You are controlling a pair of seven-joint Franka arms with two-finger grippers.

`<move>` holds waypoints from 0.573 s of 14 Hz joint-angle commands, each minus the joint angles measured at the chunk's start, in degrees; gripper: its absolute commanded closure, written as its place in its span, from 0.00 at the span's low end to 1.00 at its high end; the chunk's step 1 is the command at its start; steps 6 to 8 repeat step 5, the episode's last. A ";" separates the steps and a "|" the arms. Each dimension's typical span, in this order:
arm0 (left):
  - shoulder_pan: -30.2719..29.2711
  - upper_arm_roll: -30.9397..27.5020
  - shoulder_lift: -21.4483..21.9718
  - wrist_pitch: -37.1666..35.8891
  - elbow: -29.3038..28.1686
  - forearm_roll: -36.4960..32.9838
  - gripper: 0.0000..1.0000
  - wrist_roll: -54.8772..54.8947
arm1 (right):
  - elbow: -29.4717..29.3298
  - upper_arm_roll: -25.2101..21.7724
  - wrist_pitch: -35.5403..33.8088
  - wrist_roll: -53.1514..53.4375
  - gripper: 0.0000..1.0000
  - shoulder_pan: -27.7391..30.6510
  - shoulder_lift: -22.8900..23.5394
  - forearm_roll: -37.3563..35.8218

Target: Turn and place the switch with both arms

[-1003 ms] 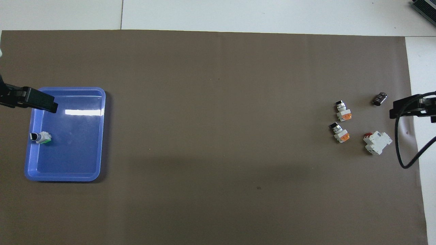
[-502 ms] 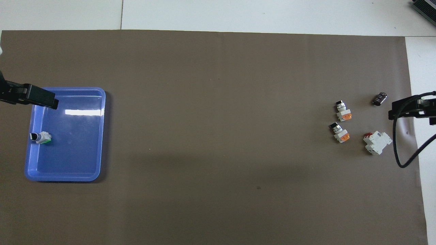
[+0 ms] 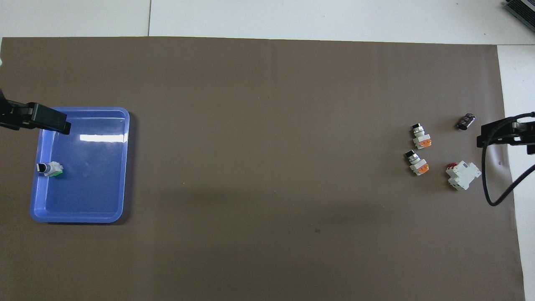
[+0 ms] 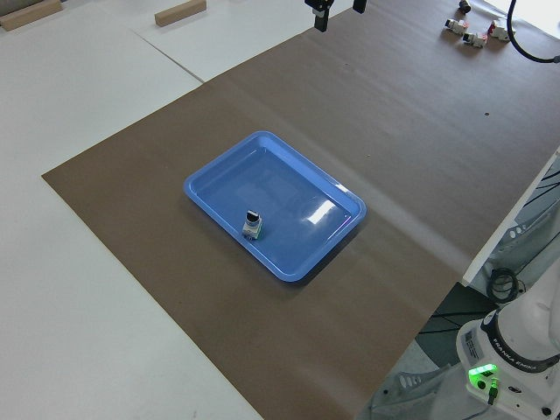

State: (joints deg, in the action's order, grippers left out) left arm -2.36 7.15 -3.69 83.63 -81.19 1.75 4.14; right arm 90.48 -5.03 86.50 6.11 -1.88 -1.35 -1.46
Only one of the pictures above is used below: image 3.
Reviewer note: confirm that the orange selector switch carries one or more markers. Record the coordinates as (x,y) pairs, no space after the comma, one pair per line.
(418,164)
(422,137)

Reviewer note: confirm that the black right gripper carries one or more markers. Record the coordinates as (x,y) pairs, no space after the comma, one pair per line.
(526,131)

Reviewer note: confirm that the blue plastic tray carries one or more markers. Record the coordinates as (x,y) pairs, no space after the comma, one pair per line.
(92,188)

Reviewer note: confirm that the green selector switch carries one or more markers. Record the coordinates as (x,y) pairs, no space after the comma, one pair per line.
(51,169)

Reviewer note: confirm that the grey ribbed device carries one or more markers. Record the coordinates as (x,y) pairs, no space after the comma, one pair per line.
(522,10)

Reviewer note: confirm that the brown table mat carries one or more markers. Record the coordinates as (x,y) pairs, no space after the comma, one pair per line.
(267,167)

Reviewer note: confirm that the small dark capacitor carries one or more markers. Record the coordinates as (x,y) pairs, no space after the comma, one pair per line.
(466,121)

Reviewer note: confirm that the white circuit breaker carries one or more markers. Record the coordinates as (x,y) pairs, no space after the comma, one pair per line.
(463,174)

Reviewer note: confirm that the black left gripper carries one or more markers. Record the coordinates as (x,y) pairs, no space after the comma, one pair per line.
(16,115)

